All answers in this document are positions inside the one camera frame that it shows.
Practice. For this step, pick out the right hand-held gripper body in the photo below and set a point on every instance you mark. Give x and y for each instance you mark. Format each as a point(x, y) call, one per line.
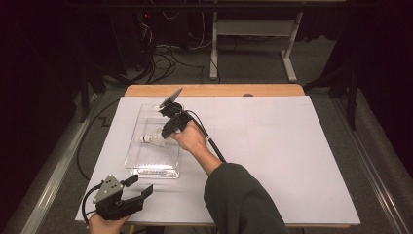
point(177, 113)

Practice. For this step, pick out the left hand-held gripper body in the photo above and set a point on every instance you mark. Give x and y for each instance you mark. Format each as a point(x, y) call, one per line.
point(112, 206)

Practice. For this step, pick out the white feather shuttlecock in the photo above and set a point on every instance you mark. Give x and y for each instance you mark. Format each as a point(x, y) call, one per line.
point(156, 139)
point(164, 143)
point(142, 138)

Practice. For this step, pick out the clear plastic tray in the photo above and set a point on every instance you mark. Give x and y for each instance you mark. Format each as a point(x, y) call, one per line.
point(152, 162)

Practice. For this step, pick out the person's left hand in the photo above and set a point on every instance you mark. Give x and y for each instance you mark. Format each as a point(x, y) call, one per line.
point(105, 226)

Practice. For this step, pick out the person's right hand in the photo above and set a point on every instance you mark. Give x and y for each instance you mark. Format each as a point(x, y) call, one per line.
point(193, 139)

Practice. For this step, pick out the dark equipment box red light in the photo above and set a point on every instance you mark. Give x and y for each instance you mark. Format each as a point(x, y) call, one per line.
point(146, 32)

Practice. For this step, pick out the black stand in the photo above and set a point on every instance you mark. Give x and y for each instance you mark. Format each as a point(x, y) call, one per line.
point(352, 104)
point(85, 97)

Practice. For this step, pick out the white table cover sheet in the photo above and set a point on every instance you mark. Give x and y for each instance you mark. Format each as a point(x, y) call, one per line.
point(276, 146)

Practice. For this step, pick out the white metal stand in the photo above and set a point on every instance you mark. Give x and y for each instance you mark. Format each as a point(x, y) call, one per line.
point(253, 27)

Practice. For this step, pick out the aluminium floor rail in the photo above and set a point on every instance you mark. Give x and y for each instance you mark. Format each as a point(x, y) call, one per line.
point(373, 182)
point(55, 172)

